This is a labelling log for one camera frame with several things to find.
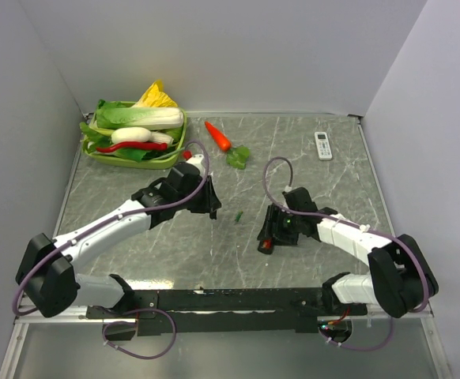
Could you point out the yellow leaf toy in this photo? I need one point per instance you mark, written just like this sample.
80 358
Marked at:
155 96

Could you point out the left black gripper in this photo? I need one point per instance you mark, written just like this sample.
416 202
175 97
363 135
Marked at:
210 202

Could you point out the orange toy carrot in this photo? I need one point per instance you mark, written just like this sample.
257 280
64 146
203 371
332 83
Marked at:
236 156

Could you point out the white remote control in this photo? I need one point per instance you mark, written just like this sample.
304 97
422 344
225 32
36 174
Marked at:
323 146

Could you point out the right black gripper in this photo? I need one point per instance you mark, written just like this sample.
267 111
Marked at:
275 214

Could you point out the white radish toy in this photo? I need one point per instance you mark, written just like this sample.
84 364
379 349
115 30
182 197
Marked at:
138 134

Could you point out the black remote control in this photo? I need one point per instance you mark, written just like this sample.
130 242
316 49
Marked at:
264 250

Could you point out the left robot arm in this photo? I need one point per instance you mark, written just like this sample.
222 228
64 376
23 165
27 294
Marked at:
50 271

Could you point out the green tray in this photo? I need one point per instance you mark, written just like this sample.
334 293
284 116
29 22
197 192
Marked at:
153 164

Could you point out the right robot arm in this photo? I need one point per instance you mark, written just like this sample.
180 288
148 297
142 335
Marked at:
398 272

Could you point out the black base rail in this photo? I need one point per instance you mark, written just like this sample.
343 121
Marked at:
230 310

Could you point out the napa cabbage toy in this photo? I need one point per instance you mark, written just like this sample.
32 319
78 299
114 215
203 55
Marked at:
116 115

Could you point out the red battery cluster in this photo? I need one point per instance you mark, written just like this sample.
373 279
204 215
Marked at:
266 243

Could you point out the red chili pepper toy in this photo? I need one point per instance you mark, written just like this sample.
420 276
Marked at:
145 146

